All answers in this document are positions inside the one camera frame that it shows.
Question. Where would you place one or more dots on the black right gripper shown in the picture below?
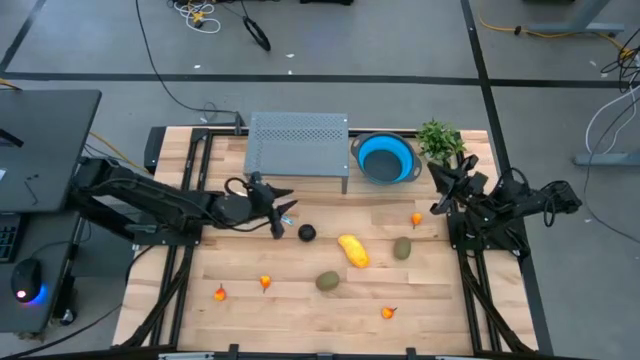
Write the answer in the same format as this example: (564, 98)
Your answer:
(469, 180)

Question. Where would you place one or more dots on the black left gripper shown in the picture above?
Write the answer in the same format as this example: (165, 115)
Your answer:
(260, 200)

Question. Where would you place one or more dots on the small orange fruit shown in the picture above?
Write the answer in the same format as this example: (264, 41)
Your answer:
(220, 294)
(387, 313)
(416, 218)
(265, 281)

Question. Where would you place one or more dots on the black avocado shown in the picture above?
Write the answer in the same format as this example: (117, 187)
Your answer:
(307, 233)

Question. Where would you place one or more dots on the green-brown kiwi fruit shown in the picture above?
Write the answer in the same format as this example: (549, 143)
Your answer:
(327, 281)
(402, 248)

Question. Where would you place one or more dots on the blue collapsible bowl grey rim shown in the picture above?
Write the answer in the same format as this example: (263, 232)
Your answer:
(372, 150)

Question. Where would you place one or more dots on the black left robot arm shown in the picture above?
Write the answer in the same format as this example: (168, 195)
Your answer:
(150, 195)

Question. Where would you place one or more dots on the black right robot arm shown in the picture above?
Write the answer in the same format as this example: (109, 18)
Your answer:
(520, 197)

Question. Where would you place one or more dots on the green plant in white pot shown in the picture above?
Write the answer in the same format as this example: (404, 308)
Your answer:
(440, 140)

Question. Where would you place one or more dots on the grey perforated metal stand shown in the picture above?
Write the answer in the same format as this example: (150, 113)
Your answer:
(300, 150)

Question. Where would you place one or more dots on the grey desk foot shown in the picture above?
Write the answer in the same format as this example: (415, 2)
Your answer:
(610, 159)

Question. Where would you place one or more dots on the grey desk leg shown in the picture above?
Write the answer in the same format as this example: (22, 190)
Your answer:
(575, 26)

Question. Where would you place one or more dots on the black monitor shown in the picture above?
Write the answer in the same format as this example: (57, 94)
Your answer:
(50, 150)

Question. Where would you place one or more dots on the black computer mouse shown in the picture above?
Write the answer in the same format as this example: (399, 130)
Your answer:
(26, 277)

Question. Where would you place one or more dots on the black keyboard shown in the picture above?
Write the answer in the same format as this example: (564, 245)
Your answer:
(7, 240)

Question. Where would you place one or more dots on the black desk surface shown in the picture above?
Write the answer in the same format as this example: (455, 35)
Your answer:
(20, 320)

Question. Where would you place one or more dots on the black aluminium table frame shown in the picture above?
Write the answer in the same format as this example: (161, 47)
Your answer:
(189, 160)

